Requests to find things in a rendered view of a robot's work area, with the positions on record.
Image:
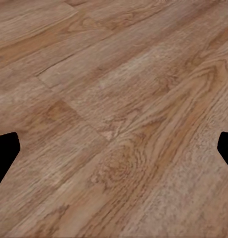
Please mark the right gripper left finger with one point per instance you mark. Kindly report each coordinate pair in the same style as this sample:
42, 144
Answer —
9, 148

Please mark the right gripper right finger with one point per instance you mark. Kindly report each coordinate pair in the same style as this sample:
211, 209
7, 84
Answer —
223, 145

